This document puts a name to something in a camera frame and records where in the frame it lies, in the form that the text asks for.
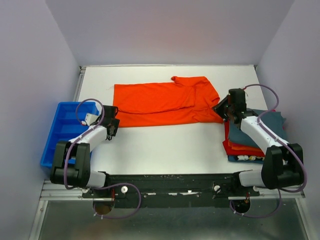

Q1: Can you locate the orange t shirt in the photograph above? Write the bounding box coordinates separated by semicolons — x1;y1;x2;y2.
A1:
113;76;223;128

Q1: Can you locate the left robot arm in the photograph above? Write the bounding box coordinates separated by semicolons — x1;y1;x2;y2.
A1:
50;105;120;198

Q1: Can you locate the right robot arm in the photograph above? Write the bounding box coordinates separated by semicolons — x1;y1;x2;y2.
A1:
212;88;308;196

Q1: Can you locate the folded red t shirt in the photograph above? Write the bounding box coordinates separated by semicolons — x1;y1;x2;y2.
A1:
222;121;265;157

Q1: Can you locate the blue plastic bin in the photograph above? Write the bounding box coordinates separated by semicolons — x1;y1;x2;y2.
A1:
40;101;99;169

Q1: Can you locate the folded teal t shirt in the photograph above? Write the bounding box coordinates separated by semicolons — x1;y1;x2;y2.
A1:
228;112;288;152

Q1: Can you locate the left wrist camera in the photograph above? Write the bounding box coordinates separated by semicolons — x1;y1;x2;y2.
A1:
80;113;99;126

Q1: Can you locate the black mounting base rail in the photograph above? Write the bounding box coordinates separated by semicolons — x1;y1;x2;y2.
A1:
82;173;259;209

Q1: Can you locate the aluminium frame rail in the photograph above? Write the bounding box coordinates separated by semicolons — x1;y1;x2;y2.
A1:
27;65;87;240

